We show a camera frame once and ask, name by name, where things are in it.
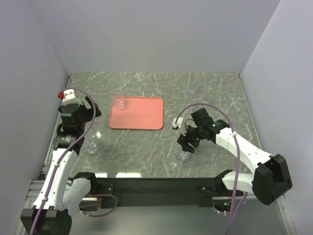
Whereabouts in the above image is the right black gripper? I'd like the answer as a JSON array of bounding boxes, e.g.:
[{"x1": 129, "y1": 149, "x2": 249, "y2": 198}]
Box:
[{"x1": 177, "y1": 122, "x2": 204, "y2": 153}]

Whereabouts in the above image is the clear faceted glass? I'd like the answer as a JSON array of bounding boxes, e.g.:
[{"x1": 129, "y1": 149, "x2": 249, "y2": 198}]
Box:
[
  {"x1": 83, "y1": 134, "x2": 99, "y2": 154},
  {"x1": 110, "y1": 90, "x2": 125, "y2": 110}
]

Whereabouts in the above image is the clear round glass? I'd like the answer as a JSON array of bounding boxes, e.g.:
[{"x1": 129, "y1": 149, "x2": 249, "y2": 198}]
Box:
[{"x1": 172, "y1": 144, "x2": 190, "y2": 164}]

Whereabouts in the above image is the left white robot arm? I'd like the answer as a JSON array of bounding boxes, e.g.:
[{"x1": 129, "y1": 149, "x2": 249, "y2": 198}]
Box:
[{"x1": 21, "y1": 95, "x2": 101, "y2": 235}]

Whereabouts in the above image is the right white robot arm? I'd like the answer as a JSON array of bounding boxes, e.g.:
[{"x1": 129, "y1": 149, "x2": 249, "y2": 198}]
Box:
[{"x1": 172, "y1": 108, "x2": 293, "y2": 205}]

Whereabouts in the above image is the pink plastic tray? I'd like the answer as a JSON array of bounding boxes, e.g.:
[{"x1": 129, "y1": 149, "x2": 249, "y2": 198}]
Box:
[{"x1": 108, "y1": 96, "x2": 164, "y2": 130}]

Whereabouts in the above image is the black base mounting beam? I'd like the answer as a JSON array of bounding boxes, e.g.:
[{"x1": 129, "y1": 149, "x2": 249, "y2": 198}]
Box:
[{"x1": 87, "y1": 178, "x2": 232, "y2": 207}]

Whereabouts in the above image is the clear glass back right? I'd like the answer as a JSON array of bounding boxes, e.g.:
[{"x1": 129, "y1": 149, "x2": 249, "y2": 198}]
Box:
[{"x1": 186, "y1": 87, "x2": 196, "y2": 97}]

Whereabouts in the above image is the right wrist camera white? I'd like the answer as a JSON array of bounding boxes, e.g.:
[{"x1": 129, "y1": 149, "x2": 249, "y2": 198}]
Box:
[{"x1": 172, "y1": 117, "x2": 185, "y2": 134}]

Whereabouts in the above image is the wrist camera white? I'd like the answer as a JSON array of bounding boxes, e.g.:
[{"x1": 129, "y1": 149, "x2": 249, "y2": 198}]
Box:
[
  {"x1": 172, "y1": 117, "x2": 185, "y2": 134},
  {"x1": 57, "y1": 89, "x2": 83, "y2": 105}
]

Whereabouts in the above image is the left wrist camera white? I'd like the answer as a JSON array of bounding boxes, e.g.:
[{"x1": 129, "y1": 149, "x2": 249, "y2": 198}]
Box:
[{"x1": 57, "y1": 89, "x2": 83, "y2": 105}]

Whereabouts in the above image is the aluminium rail left edge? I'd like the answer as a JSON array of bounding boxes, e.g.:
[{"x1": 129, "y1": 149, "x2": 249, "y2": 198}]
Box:
[{"x1": 42, "y1": 72, "x2": 75, "y2": 172}]

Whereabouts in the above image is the aluminium frame rail front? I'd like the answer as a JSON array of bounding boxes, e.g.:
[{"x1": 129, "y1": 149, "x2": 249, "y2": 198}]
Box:
[{"x1": 26, "y1": 178, "x2": 286, "y2": 204}]

